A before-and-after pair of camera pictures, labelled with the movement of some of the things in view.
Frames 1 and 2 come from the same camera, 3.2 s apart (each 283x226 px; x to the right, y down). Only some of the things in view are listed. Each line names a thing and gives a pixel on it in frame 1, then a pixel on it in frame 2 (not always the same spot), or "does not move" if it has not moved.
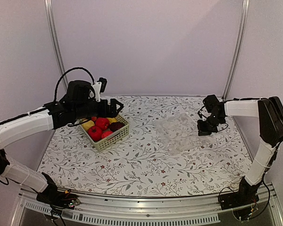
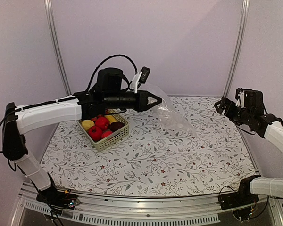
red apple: (105, 133) does not move
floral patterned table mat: (141, 166) does not move
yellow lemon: (112, 120) does not move
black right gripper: (202, 132) -> (225, 101)
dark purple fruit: (114, 125) does not move
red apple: (95, 133) does not move
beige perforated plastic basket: (108, 141) does not move
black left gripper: (112, 113) -> (142, 102)
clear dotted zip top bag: (178, 133) -> (168, 116)
